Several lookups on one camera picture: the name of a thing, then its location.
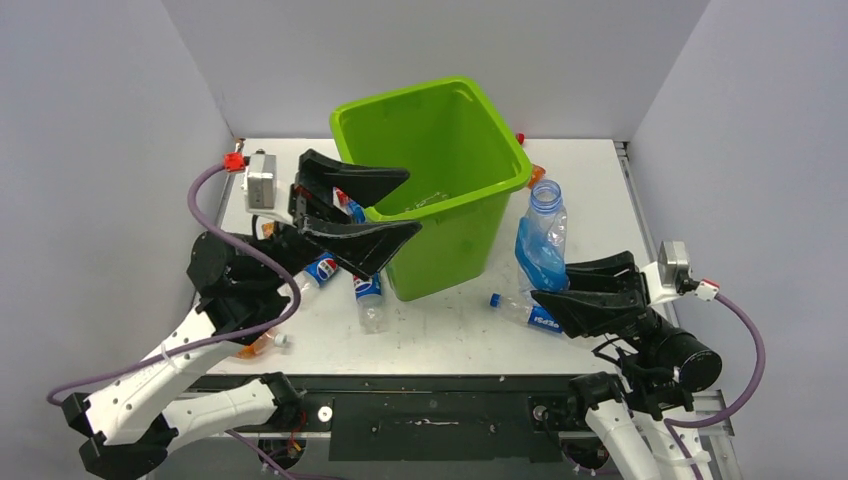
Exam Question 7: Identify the blue crushed bottle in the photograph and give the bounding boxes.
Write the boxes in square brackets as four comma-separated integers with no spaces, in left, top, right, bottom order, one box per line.
[514,179,569,303]

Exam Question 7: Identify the large clear white-cap bottle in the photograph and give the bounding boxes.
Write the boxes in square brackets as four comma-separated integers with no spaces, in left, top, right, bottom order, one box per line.
[406,192,450,211]

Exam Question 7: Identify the pepsi bottle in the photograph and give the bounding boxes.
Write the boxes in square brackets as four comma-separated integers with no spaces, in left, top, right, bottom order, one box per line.
[488,293,564,335]
[293,253,338,303]
[353,274,387,334]

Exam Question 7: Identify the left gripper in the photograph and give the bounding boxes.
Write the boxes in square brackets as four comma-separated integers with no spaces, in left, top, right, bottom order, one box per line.
[254,152,420,291]

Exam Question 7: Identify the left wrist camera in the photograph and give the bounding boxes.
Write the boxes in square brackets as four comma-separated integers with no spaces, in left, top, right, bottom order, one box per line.
[242,150,277,213]

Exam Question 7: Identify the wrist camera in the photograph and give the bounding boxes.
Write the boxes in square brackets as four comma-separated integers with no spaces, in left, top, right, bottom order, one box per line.
[640,240,692,306]
[242,150,277,213]

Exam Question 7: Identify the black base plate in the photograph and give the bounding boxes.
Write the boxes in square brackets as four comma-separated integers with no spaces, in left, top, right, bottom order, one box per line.
[188,374,637,464]

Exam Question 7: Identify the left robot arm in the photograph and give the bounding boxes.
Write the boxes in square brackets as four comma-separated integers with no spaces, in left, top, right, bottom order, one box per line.
[48,149,421,479]

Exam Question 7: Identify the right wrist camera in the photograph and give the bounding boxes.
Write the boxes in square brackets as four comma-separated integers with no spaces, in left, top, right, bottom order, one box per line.
[640,240,692,306]

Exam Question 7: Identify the red label bottle left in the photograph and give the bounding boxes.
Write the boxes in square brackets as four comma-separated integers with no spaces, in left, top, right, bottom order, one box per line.
[333,188,351,214]

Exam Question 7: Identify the orange label bottle back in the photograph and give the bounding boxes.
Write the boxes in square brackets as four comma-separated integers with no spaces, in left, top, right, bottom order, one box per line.
[526,164,546,189]

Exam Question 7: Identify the green plastic bin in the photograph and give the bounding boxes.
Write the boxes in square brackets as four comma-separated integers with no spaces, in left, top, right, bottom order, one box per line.
[330,77,532,301]

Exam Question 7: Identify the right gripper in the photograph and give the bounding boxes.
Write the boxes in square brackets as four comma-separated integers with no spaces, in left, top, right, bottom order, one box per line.
[531,250,675,356]

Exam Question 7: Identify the crushed orange bottle front left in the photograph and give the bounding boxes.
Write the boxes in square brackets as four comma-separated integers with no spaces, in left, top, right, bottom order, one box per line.
[233,330,288,360]

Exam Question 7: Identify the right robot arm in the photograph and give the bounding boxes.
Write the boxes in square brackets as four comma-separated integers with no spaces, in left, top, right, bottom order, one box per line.
[532,241,722,479]

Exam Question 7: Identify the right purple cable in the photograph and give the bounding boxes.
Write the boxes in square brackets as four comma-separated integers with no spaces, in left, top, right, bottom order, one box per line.
[662,279,767,480]

